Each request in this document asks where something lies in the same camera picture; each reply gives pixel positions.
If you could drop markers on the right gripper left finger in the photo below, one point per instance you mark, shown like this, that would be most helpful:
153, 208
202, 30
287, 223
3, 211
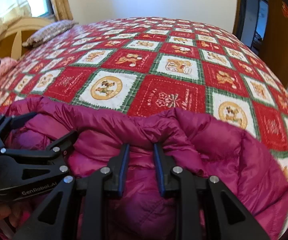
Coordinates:
78, 208

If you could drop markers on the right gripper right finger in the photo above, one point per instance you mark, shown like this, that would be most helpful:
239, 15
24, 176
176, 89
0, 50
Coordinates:
205, 207

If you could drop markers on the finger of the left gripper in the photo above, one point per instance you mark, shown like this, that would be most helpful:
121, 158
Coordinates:
9, 123
62, 145

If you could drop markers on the magenta puffer jacket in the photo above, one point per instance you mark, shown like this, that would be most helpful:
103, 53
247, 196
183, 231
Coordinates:
198, 143

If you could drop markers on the checked grey pillow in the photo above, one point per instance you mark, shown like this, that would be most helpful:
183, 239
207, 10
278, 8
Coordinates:
48, 32

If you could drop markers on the cream wooden headboard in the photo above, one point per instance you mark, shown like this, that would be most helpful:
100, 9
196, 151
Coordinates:
11, 40

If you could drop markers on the red patchwork bedspread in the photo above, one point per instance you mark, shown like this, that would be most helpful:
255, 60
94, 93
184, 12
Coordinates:
214, 105

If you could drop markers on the right beige curtain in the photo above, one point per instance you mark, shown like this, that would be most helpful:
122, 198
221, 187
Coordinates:
60, 0

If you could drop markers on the brown wooden door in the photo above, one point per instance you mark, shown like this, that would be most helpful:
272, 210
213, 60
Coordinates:
274, 48

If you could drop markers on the red paper door decoration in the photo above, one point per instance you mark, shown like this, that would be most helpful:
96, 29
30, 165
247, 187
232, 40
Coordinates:
284, 9

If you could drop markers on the dark door frame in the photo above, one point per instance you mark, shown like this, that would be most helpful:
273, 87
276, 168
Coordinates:
250, 23

